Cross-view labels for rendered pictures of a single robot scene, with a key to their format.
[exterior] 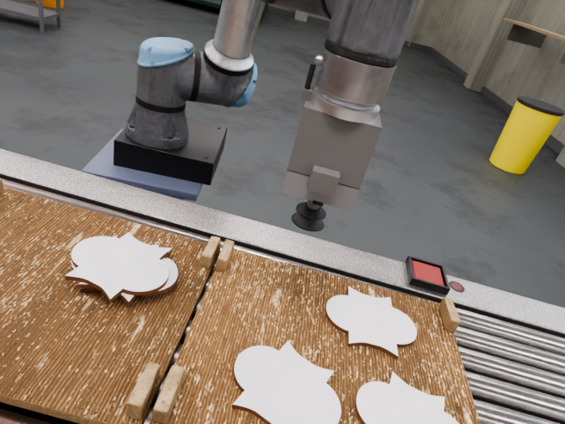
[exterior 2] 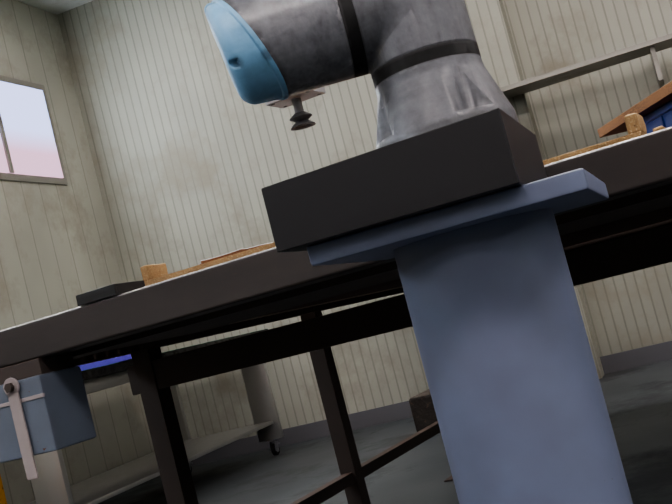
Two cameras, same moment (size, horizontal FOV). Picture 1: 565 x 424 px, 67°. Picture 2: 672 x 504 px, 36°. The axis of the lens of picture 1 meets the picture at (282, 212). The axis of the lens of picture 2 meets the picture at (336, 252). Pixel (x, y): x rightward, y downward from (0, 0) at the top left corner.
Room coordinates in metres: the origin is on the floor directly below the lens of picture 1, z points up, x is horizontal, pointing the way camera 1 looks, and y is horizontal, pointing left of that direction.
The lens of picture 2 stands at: (2.01, 0.67, 0.79)
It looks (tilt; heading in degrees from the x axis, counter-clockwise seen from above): 4 degrees up; 204
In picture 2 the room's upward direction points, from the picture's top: 14 degrees counter-clockwise
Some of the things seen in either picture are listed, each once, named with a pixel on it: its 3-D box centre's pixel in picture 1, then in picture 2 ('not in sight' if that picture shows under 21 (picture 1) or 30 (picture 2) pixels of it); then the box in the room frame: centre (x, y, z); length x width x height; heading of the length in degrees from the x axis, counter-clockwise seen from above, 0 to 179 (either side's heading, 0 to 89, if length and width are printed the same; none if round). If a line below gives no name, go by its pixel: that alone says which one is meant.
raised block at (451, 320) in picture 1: (449, 314); (154, 272); (0.56, -0.32, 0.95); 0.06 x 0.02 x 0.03; 0
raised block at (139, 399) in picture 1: (144, 389); not in sight; (0.29, 0.10, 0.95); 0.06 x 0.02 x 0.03; 0
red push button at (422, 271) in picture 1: (426, 275); not in sight; (0.70, -0.31, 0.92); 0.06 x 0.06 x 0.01; 89
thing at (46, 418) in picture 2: not in sight; (35, 418); (0.70, -0.51, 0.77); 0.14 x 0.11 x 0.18; 89
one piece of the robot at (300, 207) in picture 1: (310, 212); (301, 118); (0.46, -0.03, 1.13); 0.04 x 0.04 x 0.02
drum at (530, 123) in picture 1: (523, 136); not in sight; (4.37, -2.15, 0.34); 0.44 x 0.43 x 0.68; 98
